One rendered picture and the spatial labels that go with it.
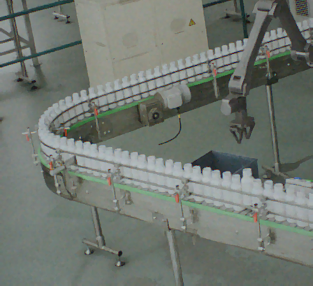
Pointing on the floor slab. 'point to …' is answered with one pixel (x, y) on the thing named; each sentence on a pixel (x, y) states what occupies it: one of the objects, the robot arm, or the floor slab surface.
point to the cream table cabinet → (140, 26)
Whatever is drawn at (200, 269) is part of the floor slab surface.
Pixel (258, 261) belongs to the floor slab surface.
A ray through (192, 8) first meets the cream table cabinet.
